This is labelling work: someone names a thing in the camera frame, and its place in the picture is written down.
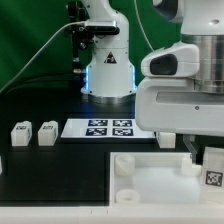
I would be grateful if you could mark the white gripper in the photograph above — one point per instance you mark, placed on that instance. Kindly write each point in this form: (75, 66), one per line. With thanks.
(173, 106)

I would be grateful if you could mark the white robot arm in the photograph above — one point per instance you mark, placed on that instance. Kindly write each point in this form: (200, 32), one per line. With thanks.
(198, 56)

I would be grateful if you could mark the white marker board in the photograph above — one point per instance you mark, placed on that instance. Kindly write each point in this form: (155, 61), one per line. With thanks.
(104, 128)

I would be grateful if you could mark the black camera on mount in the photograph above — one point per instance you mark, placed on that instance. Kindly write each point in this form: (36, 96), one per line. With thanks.
(98, 18)

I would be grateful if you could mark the white fence obstacle wall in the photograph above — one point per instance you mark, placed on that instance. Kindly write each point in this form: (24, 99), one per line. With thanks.
(118, 215)

